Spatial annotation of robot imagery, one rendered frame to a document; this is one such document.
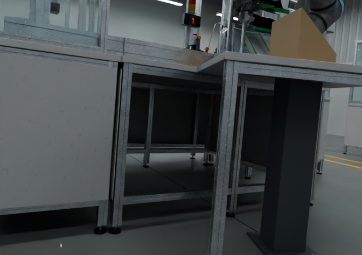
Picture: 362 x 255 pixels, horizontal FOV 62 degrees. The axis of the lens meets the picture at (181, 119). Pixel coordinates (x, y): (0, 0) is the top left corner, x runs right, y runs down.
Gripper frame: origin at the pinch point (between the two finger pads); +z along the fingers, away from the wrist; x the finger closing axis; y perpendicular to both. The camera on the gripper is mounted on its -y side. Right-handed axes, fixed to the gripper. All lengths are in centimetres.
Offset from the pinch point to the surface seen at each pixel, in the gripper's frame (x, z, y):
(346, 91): 856, -34, -487
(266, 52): 31.2, 10.0, -12.3
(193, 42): -26.1, 12.8, -15.5
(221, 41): 51, -12, -96
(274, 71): -35, 35, 62
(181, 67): -45, 32, 8
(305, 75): -24, 35, 67
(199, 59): -30.1, 24.7, -0.2
